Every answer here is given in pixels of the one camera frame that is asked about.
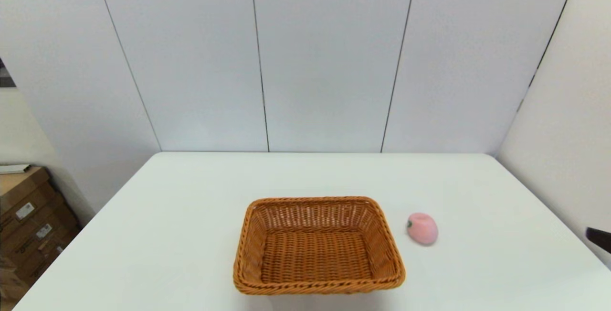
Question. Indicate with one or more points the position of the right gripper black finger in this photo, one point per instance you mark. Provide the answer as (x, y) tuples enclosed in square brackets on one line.
[(602, 239)]

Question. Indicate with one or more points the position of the pink peach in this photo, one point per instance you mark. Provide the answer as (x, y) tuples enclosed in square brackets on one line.
[(423, 230)]

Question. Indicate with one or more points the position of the orange wicker rectangular basket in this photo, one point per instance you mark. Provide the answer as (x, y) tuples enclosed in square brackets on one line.
[(317, 253)]

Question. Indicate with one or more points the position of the brown cardboard box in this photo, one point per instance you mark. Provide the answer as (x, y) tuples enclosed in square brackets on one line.
[(40, 206), (59, 230), (19, 184), (45, 261)]

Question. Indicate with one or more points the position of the flat white item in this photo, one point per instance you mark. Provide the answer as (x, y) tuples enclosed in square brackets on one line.
[(13, 168)]

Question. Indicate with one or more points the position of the dark wall picture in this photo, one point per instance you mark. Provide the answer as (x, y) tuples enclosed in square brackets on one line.
[(5, 76)]

